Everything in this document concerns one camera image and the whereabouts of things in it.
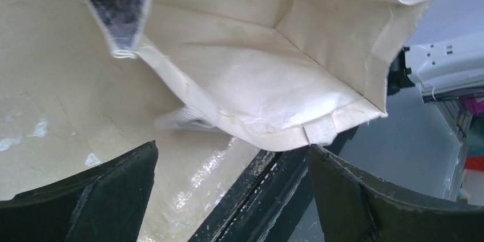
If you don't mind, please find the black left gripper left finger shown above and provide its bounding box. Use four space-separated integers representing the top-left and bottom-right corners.
1 142 158 241

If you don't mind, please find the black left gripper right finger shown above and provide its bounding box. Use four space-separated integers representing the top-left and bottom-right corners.
307 145 483 241

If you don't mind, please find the beige canvas tote bag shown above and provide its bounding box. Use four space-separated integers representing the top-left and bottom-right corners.
86 0 432 151

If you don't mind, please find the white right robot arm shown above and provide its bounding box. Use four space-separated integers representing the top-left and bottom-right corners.
387 33 483 103

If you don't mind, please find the black mounting rail base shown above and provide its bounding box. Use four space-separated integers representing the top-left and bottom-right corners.
188 127 360 242

